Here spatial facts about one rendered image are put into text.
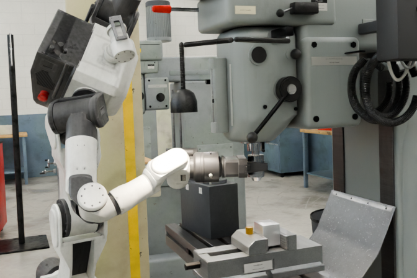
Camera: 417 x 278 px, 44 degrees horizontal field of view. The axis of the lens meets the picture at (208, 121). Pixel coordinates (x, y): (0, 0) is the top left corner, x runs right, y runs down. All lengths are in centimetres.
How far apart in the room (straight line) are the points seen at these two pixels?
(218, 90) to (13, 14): 917
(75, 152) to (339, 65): 77
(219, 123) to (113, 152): 176
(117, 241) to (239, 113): 197
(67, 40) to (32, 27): 879
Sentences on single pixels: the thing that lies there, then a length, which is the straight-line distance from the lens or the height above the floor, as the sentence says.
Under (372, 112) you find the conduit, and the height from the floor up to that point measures 139.
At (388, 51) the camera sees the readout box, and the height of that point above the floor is 154.
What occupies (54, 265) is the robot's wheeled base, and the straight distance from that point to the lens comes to 236.
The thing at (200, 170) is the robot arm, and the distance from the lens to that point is 147.
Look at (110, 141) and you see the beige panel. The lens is 313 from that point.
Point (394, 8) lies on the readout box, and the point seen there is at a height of 164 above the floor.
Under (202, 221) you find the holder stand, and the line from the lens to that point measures 187.
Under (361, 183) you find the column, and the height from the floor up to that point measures 115.
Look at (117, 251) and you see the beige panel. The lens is 326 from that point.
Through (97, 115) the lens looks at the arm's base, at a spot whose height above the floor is 140.
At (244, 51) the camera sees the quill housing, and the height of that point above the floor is 156.
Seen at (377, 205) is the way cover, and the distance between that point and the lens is 167.
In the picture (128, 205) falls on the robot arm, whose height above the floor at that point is 116.
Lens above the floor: 145
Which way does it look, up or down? 3 degrees down
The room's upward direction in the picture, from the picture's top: 2 degrees counter-clockwise
